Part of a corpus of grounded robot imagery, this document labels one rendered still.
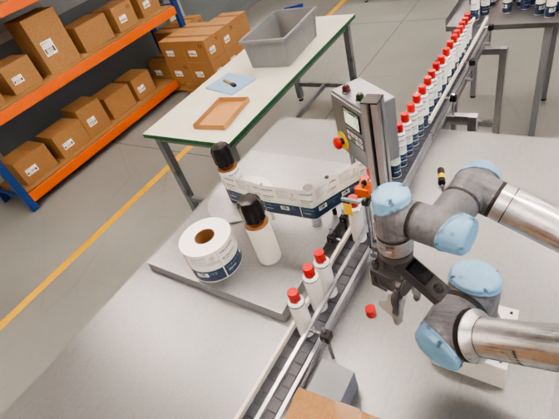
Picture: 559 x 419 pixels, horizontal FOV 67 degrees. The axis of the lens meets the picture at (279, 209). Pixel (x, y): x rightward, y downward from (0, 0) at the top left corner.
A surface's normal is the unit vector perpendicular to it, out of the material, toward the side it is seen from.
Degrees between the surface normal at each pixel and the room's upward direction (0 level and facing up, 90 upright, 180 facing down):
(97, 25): 90
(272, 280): 0
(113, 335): 0
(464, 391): 0
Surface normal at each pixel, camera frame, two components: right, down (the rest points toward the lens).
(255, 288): -0.25, -0.73
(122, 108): 0.83, 0.18
